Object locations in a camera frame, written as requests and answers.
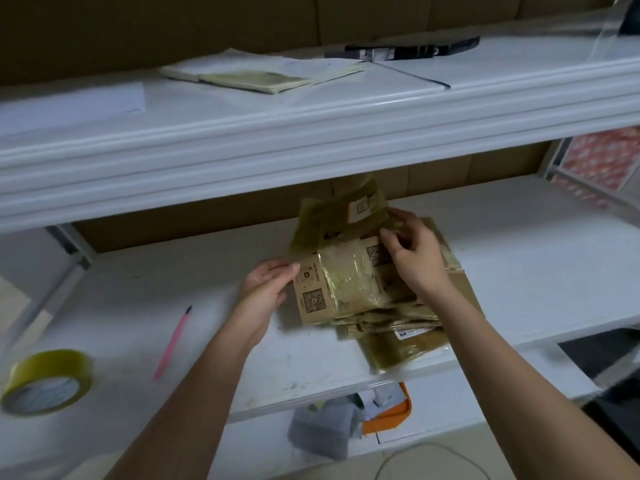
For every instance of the white metal shelf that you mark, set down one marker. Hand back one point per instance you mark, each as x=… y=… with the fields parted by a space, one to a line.
x=150 y=295

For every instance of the yellow tape roll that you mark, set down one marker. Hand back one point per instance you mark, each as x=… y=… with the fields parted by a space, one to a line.
x=50 y=367

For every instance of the person's left hand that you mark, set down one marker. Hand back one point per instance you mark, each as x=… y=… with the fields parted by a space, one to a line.
x=258 y=300

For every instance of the white paper sheet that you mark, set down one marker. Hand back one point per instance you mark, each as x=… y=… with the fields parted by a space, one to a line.
x=70 y=107

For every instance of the package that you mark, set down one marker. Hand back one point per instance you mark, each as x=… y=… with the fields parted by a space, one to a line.
x=260 y=77

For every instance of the person's left forearm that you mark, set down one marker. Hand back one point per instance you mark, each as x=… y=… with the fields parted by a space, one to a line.
x=185 y=415

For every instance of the orange plastic object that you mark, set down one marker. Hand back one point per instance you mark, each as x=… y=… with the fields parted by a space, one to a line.
x=392 y=415

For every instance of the person's right forearm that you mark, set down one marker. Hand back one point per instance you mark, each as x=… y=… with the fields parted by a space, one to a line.
x=530 y=395

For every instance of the stack of cardboard boxes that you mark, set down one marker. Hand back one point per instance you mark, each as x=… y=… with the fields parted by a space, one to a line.
x=410 y=340

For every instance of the person's right hand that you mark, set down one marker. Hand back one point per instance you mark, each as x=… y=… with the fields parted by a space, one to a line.
x=425 y=260

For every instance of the red patterned panel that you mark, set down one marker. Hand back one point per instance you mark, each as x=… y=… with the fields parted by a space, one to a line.
x=600 y=165

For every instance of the pink utility knife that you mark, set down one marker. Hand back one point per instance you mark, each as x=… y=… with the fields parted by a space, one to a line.
x=172 y=343

